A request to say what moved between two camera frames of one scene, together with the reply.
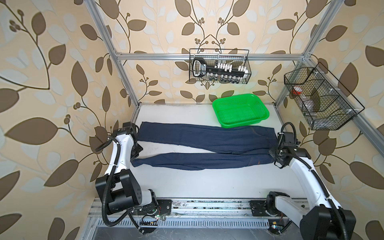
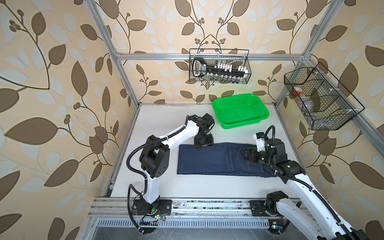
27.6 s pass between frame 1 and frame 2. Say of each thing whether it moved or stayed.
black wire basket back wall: stayed
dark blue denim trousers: moved
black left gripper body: moved
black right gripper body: moved
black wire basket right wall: stayed
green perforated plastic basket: stayed
